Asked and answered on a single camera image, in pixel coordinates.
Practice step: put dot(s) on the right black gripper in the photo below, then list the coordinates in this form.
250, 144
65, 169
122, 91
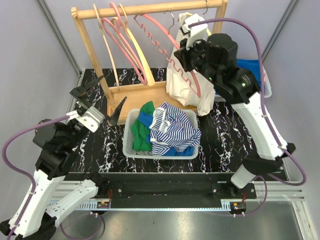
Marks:
184, 60

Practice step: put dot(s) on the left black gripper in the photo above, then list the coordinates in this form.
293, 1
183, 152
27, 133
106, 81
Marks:
80, 90

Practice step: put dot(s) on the white tank top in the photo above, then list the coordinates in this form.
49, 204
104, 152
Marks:
182, 88

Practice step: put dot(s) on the cream wooden hanger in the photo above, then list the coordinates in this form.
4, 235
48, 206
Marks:
131, 46

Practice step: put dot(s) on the green tank top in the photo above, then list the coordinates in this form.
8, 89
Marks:
141, 128

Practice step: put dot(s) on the blue tank top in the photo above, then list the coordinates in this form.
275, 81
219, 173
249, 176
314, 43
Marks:
173, 152

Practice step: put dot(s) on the pink plastic hanger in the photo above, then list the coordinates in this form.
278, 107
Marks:
109, 29

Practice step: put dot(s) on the blue white striped top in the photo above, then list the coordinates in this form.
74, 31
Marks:
172, 128

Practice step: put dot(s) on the beige wooden hanger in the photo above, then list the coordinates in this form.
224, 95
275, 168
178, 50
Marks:
102, 32

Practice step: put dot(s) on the grey tank top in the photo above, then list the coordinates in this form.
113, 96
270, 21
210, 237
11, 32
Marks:
144, 153

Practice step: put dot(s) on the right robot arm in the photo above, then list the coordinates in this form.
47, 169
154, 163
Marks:
216, 60

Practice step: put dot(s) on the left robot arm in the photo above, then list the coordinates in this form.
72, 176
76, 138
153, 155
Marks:
36, 219

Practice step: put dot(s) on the wooden clothes rack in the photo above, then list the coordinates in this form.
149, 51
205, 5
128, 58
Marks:
137, 94

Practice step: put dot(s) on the white plastic basket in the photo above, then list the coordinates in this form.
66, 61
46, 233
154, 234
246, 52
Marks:
128, 139

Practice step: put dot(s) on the white basket with clothes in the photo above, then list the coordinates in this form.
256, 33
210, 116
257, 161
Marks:
267, 89

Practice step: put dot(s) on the blue folded cloth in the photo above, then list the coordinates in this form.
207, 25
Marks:
252, 65

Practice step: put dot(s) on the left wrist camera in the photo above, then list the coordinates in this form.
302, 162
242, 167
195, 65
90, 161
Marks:
91, 119

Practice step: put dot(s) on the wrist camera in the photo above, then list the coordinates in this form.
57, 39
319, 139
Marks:
194, 33
91, 119

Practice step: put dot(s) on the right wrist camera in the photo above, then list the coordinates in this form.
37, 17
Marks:
194, 33

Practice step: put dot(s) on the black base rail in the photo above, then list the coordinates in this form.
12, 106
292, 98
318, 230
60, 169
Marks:
174, 191

